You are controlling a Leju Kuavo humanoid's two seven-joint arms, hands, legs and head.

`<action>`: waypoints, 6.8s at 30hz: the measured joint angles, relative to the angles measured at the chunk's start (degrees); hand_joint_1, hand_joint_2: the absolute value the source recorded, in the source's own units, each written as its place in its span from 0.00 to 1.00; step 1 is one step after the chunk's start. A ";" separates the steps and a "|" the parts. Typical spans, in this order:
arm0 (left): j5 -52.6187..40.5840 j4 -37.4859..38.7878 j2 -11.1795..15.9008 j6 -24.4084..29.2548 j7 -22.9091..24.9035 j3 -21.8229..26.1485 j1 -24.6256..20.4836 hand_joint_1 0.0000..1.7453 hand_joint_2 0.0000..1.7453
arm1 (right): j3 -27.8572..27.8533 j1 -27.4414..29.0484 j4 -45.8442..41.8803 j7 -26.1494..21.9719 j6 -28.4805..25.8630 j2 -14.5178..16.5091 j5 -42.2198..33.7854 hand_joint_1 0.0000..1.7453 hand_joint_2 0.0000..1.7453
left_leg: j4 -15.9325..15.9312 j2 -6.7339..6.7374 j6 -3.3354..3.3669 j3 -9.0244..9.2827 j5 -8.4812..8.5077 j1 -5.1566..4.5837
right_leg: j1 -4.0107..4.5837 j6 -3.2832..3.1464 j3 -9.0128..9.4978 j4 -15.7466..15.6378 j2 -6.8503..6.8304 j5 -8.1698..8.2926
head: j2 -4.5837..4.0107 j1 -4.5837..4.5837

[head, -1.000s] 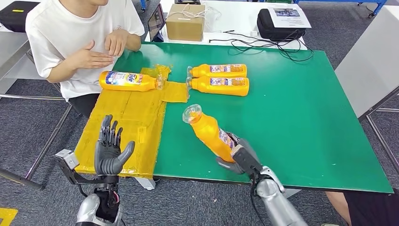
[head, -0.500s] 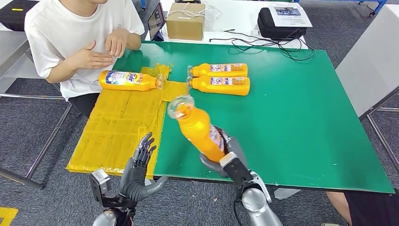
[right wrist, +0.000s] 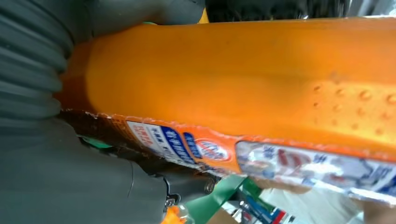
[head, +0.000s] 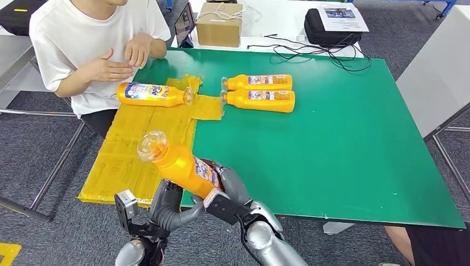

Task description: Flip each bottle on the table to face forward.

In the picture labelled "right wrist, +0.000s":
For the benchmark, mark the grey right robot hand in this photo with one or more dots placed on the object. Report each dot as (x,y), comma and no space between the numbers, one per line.
(62,179)

